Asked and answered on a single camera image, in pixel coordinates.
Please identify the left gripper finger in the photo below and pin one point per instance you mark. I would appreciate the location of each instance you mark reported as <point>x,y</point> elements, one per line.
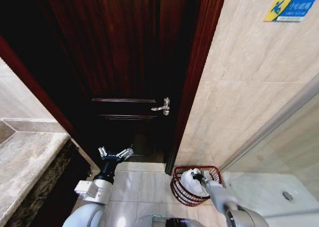
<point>124,152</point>
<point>102,152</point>

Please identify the white towel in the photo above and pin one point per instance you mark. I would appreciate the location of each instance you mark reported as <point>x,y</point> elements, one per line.
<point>190,187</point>

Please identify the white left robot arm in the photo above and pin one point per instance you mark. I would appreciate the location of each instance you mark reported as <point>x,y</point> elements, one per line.
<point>93,194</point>

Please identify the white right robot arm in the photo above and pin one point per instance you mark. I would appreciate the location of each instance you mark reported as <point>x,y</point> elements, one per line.
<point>224,202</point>

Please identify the white robot front shell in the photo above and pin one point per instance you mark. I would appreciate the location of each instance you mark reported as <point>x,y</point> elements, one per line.
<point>159,220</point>

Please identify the white shower tray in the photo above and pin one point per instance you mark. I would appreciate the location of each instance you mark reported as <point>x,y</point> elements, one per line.
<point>264,194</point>

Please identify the marble vanity counter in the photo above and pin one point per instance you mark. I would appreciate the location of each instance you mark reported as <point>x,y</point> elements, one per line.
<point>27,157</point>

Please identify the glass shower panel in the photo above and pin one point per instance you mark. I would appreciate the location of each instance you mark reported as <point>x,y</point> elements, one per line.
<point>279,147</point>

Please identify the round silver shower drain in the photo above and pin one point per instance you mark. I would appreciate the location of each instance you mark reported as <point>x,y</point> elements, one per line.
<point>287,195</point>

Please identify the dark wooden door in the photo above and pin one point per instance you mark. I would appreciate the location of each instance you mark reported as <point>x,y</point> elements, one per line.
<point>119,50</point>

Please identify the reddish wooden door frame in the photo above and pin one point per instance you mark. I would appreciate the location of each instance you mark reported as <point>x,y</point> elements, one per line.
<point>197,62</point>

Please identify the blue and yellow wall sign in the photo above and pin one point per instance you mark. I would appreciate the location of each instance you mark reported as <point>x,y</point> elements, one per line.
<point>291,7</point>

